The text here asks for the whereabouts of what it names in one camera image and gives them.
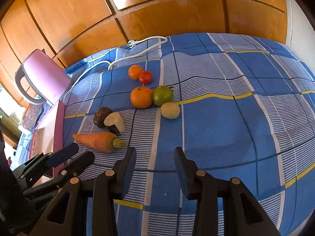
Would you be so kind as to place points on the orange carrot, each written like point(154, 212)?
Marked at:
point(104, 141)

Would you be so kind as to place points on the eggplant chunk with pale face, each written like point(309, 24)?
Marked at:
point(115, 123)

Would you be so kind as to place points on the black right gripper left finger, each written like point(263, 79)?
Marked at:
point(67, 213)

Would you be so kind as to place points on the small far orange tangerine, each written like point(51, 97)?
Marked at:
point(134, 72)

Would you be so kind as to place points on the green tomato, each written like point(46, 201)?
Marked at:
point(162, 94)

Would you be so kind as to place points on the wooden wall panelling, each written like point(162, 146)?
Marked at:
point(70, 30)

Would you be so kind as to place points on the red tomato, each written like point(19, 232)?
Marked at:
point(145, 77)

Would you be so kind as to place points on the blue plaid tablecloth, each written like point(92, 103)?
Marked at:
point(247, 111)

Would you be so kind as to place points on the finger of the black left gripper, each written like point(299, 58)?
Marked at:
point(62, 155)
point(77, 166)

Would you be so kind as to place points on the dark round eggplant slice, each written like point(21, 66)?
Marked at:
point(100, 115)

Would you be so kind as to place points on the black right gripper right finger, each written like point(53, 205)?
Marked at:
point(242, 213)

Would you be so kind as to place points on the silver ornate tissue box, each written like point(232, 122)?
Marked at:
point(29, 118)

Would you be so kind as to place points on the pink electric kettle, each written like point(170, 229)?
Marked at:
point(44, 76)

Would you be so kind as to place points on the pale yellow potato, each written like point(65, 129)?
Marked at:
point(170, 110)

